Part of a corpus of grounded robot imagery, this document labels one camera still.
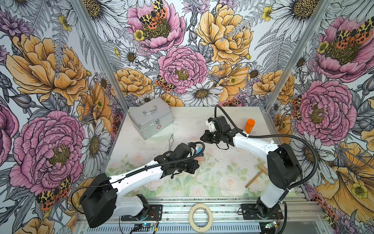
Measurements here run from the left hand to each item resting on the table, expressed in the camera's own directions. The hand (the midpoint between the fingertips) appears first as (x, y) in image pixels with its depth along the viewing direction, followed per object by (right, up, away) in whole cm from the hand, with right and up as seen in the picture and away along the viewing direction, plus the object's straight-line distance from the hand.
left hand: (196, 170), depth 79 cm
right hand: (+3, +14, +9) cm, 17 cm away
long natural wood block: (+3, +3, +12) cm, 12 cm away
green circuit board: (-26, -26, -6) cm, 37 cm away
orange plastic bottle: (+37, +23, +23) cm, 49 cm away
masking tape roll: (+4, -22, -11) cm, 25 cm away
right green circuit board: (+36, -24, -8) cm, 44 cm away
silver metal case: (-30, +28, +17) cm, 45 cm away
